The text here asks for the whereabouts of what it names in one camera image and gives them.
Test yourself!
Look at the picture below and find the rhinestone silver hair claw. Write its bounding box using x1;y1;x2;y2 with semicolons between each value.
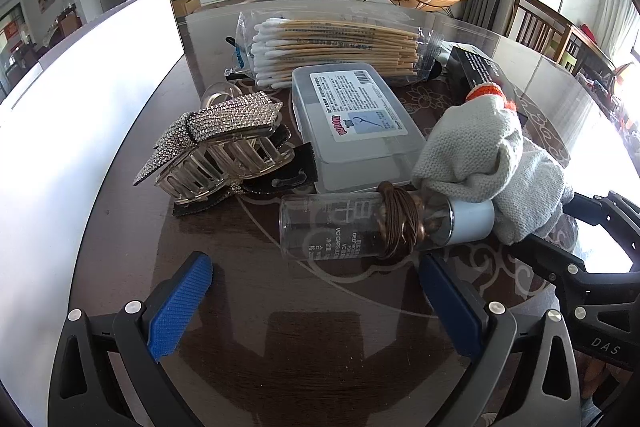
134;92;294;206

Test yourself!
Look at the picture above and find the brown hair tie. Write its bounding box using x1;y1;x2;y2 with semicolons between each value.
375;180;426;264

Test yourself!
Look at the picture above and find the wooden dining chair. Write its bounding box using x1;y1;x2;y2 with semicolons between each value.
503;0;573;63

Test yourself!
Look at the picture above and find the black cardboard box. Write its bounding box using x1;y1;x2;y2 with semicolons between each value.
446;44;518;106

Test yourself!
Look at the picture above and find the clear plastic box with label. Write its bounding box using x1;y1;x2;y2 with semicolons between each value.
291;63;425;194

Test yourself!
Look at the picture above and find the bag of cotton swabs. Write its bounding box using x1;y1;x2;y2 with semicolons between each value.
227;10;446;91

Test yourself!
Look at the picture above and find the grey knit glove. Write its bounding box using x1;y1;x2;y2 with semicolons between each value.
411;82;574;245

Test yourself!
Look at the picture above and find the black mesh hair bow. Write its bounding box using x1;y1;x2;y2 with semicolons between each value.
163;124;318;217

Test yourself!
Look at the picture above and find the clear bottle with white cap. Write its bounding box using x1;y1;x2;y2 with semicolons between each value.
279;191;495;262

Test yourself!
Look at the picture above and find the cardboard box on floor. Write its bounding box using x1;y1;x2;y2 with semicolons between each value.
171;0;201;17

